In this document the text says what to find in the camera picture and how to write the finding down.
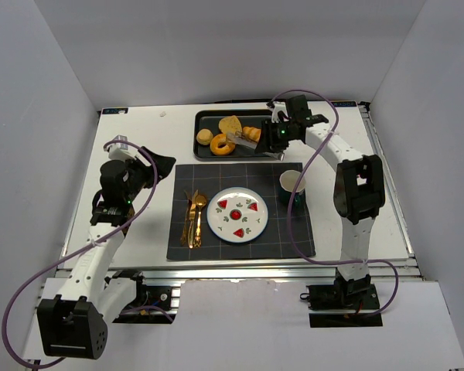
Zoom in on metal serving tongs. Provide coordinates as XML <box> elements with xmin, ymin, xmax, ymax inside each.
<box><xmin>226</xmin><ymin>132</ymin><xmax>285</xmax><ymax>161</ymax></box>

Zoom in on toasted bread slice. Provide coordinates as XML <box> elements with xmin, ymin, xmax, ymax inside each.
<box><xmin>218</xmin><ymin>115</ymin><xmax>242</xmax><ymax>134</ymax></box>

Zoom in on orange bagel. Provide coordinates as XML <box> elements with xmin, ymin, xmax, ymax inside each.
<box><xmin>210</xmin><ymin>134</ymin><xmax>235</xmax><ymax>156</ymax></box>

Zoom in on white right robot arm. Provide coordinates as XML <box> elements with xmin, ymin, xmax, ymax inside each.
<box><xmin>255</xmin><ymin>95</ymin><xmax>385</xmax><ymax>311</ymax></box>

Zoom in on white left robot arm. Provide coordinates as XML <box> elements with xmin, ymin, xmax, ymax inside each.
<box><xmin>37</xmin><ymin>144</ymin><xmax>176</xmax><ymax>359</ymax></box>

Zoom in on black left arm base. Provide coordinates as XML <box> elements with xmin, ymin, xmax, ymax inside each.
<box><xmin>104</xmin><ymin>269</ymin><xmax>176</xmax><ymax>325</ymax></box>

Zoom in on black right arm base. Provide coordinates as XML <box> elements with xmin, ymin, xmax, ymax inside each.
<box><xmin>299</xmin><ymin>284</ymin><xmax>383</xmax><ymax>328</ymax></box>

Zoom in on striped croissant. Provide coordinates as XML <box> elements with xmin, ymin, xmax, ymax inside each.
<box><xmin>242</xmin><ymin>127</ymin><xmax>261</xmax><ymax>143</ymax></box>

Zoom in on black baking tray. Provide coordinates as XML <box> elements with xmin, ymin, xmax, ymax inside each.
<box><xmin>193</xmin><ymin>109</ymin><xmax>272</xmax><ymax>162</ymax></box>

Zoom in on gold fork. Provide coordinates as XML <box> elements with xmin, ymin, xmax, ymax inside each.
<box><xmin>180</xmin><ymin>190</ymin><xmax>192</xmax><ymax>246</ymax></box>

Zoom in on dark green mug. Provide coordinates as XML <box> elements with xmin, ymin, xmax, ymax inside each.
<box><xmin>278</xmin><ymin>170</ymin><xmax>306</xmax><ymax>207</ymax></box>

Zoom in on small round bun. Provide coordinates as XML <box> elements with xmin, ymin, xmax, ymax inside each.
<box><xmin>196</xmin><ymin>128</ymin><xmax>214</xmax><ymax>146</ymax></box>

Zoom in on gold spoon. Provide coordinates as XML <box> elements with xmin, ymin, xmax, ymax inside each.
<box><xmin>193</xmin><ymin>194</ymin><xmax>207</xmax><ymax>248</ymax></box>

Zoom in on left blue table label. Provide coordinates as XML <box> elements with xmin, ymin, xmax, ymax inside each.
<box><xmin>101</xmin><ymin>107</ymin><xmax>128</xmax><ymax>115</ymax></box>

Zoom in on blue table label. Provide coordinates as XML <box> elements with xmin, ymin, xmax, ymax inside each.
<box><xmin>101</xmin><ymin>107</ymin><xmax>128</xmax><ymax>115</ymax></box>
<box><xmin>332</xmin><ymin>100</ymin><xmax>358</xmax><ymax>108</ymax></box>

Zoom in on dark checked placemat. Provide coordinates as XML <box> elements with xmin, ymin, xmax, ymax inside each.
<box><xmin>166</xmin><ymin>162</ymin><xmax>316</xmax><ymax>261</ymax></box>

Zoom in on right blue table label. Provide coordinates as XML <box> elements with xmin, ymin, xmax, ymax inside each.
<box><xmin>332</xmin><ymin>100</ymin><xmax>358</xmax><ymax>108</ymax></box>

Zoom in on white strawberry pattern plate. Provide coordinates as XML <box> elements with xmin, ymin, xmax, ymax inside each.
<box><xmin>206</xmin><ymin>187</ymin><xmax>269</xmax><ymax>243</ymax></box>

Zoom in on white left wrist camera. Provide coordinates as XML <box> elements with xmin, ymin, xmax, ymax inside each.
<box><xmin>105</xmin><ymin>135</ymin><xmax>134</xmax><ymax>162</ymax></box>

